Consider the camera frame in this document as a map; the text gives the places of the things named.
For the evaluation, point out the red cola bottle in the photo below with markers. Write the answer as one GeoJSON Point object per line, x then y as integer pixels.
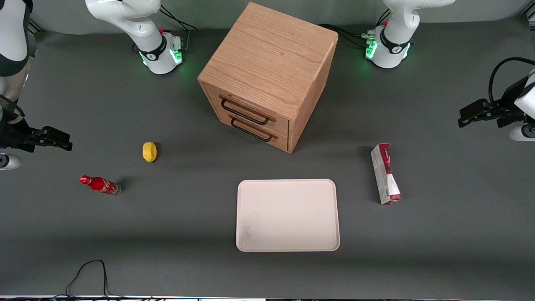
{"type": "Point", "coordinates": [100, 184]}

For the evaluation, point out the yellow lemon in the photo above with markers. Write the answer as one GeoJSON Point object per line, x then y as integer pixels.
{"type": "Point", "coordinates": [149, 151]}

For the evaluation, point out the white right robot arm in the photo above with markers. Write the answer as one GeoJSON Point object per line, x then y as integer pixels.
{"type": "Point", "coordinates": [146, 33]}

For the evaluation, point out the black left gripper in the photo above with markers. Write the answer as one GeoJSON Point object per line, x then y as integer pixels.
{"type": "Point", "coordinates": [507, 109]}

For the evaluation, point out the wooden two-drawer cabinet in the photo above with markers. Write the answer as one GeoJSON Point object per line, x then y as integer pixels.
{"type": "Point", "coordinates": [271, 54]}

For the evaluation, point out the cream rectangular plastic tray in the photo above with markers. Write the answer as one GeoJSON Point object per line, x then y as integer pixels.
{"type": "Point", "coordinates": [288, 215]}

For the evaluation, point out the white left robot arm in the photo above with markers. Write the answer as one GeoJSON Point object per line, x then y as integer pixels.
{"type": "Point", "coordinates": [395, 33]}

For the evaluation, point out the red tartan cookie box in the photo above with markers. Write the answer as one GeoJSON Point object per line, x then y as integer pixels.
{"type": "Point", "coordinates": [385, 175]}

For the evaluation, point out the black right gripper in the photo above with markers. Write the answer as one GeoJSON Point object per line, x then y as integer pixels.
{"type": "Point", "coordinates": [12, 134]}

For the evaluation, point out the wooden drawer front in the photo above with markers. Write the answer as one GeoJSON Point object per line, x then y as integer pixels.
{"type": "Point", "coordinates": [280, 123]}
{"type": "Point", "coordinates": [281, 141]}

